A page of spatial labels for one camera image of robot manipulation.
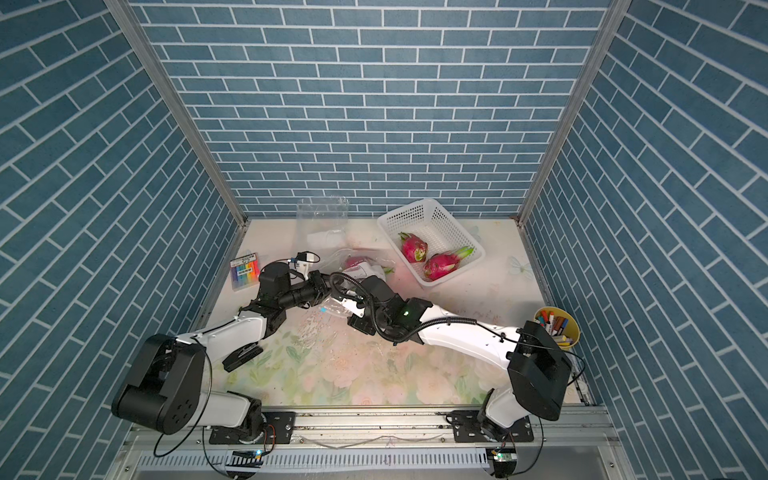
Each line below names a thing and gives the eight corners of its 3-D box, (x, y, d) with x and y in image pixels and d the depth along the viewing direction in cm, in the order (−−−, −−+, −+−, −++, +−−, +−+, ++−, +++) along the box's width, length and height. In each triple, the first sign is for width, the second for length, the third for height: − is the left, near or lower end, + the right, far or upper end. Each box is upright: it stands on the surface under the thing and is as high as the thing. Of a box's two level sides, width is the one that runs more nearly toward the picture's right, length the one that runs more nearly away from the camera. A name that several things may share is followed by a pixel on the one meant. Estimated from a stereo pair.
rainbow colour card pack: (234, 291, 102) (231, 288, 100) (232, 263, 110) (229, 259, 108) (262, 283, 104) (260, 279, 102) (258, 255, 112) (256, 252, 110)
